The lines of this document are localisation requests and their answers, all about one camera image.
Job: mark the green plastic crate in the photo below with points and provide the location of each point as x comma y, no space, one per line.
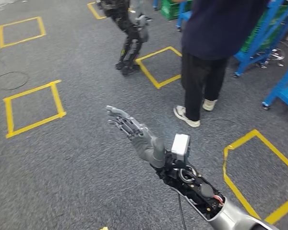
246,43
170,9

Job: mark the black silver humanoid robot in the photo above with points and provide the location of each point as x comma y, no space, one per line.
129,31

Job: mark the person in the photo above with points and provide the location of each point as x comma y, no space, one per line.
211,31

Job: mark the yellow floor tape square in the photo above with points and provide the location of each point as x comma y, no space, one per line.
55,98
235,190

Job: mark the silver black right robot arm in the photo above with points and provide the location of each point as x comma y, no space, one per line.
225,216

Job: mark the black round stool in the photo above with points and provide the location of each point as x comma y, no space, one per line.
277,54

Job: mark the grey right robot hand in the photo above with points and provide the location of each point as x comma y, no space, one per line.
144,139

